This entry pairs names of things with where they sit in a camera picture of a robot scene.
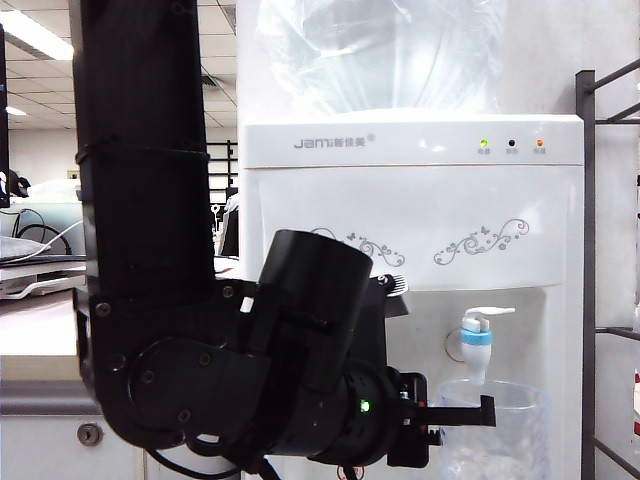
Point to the black computer monitor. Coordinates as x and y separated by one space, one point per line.
2 125

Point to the ceiling air vent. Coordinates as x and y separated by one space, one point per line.
215 82

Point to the frosted glass desk divider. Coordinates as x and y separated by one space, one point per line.
45 215

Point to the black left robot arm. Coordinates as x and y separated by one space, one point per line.
150 200

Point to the white laptop stand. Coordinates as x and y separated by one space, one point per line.
40 282

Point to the long ceiling light panel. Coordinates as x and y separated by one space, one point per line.
35 40

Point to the wall socket plate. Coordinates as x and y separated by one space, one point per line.
73 175

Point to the clear textured plastic mug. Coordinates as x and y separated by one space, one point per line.
500 450

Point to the black background shelf frame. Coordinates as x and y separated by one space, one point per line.
222 165

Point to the grey felt sleeve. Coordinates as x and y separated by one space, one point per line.
20 247

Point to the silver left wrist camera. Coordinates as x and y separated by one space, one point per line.
395 295

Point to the white plastic bag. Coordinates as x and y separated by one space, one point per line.
50 192

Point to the red and white object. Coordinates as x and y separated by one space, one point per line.
637 400

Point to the white water dispenser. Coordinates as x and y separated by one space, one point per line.
450 200

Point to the clear water jug in plastic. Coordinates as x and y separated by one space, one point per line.
390 55

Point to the small ceiling light panel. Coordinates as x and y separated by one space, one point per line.
14 111

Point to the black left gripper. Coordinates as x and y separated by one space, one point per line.
407 430

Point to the dark metal shelf rack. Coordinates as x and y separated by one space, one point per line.
585 200

